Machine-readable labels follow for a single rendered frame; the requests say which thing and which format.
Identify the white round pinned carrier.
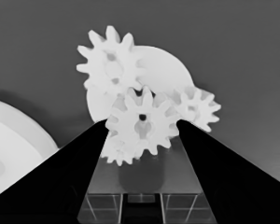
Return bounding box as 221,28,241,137
86,46,195,124

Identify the large thick white disc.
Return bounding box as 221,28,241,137
0,97,60,198

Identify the small white toothed gear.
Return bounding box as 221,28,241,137
76,25,146,98
101,136,142,167
105,86,182,157
173,86,222,133

